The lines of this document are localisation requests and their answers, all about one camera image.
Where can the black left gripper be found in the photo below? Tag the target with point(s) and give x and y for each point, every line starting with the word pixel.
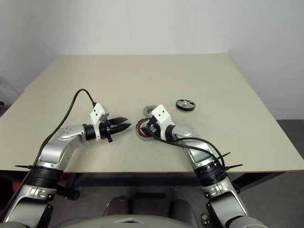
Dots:
pixel 107 129

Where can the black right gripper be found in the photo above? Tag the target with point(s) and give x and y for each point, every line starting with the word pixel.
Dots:
pixel 155 128

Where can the grey round disc object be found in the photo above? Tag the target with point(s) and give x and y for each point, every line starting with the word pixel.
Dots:
pixel 139 133

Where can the grey round motor lid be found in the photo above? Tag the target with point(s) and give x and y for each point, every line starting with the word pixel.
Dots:
pixel 147 110

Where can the black silver spoked rotor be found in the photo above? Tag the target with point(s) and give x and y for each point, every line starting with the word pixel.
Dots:
pixel 185 104

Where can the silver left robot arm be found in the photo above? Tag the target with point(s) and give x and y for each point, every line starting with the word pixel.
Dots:
pixel 54 149

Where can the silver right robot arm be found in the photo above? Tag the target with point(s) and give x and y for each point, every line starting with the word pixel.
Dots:
pixel 185 131

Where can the dark rounded shape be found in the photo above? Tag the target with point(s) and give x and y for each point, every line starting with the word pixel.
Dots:
pixel 117 205

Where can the black caster wheel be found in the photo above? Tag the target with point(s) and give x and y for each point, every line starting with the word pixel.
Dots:
pixel 73 194

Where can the grey robot torso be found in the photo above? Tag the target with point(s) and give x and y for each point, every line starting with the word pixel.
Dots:
pixel 107 222

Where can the red object under table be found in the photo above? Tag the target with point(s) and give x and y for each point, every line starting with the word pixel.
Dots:
pixel 16 185

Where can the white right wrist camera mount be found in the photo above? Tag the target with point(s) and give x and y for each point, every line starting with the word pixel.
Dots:
pixel 161 114

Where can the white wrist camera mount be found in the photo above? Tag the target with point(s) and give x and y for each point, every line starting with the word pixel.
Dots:
pixel 161 114
pixel 97 112

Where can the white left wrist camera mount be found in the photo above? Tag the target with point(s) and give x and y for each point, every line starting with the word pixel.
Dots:
pixel 97 112

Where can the black table frame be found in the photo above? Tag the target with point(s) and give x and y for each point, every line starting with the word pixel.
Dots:
pixel 256 178

